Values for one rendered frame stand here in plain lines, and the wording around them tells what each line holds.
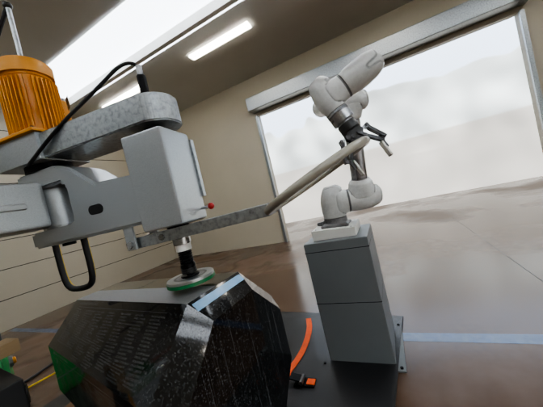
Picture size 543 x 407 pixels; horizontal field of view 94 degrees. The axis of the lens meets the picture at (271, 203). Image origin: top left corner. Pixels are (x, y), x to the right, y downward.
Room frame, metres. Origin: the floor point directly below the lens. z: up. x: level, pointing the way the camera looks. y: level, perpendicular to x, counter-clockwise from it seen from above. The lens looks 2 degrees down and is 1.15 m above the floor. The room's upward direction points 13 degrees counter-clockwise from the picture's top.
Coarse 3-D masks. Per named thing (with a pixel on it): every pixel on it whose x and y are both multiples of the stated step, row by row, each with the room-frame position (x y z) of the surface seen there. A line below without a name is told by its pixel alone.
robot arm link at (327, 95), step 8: (320, 80) 1.01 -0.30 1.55; (328, 80) 1.01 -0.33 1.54; (336, 80) 0.99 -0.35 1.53; (312, 88) 1.02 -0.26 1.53; (320, 88) 1.00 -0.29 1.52; (328, 88) 0.99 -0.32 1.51; (336, 88) 0.98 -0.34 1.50; (344, 88) 0.98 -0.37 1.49; (312, 96) 1.04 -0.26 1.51; (320, 96) 1.01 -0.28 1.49; (328, 96) 1.00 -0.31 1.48; (336, 96) 0.99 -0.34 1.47; (344, 96) 0.99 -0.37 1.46; (320, 104) 1.02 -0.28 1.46; (328, 104) 1.00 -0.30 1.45; (336, 104) 1.00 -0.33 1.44; (328, 112) 1.02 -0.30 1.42
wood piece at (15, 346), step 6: (0, 342) 1.03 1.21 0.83; (6, 342) 1.01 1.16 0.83; (12, 342) 1.02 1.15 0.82; (18, 342) 1.04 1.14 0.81; (0, 348) 0.99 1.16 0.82; (6, 348) 1.00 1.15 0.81; (12, 348) 1.02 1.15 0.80; (18, 348) 1.03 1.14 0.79; (0, 354) 0.98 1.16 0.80; (6, 354) 1.00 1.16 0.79
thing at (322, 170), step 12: (348, 144) 0.81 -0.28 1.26; (360, 144) 0.82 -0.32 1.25; (336, 156) 0.78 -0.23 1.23; (324, 168) 0.78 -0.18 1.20; (336, 168) 1.19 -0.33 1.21; (300, 180) 0.79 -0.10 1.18; (312, 180) 0.79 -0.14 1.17; (288, 192) 0.81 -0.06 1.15; (300, 192) 1.22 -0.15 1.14; (276, 204) 0.86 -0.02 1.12
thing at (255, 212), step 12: (264, 204) 1.01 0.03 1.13; (216, 216) 1.19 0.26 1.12; (228, 216) 1.05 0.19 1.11; (240, 216) 1.04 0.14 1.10; (252, 216) 1.03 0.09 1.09; (264, 216) 1.02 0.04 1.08; (180, 228) 1.11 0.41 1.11; (192, 228) 1.10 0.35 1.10; (204, 228) 1.08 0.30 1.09; (216, 228) 1.07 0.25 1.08; (144, 240) 1.16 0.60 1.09; (156, 240) 1.14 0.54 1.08; (168, 240) 1.13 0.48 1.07
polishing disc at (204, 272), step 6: (198, 270) 1.25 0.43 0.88; (204, 270) 1.22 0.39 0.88; (210, 270) 1.19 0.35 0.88; (180, 276) 1.20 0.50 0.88; (198, 276) 1.12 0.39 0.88; (204, 276) 1.12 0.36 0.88; (168, 282) 1.15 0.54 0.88; (174, 282) 1.12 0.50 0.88; (180, 282) 1.10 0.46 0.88; (186, 282) 1.08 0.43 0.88; (192, 282) 1.08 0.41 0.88
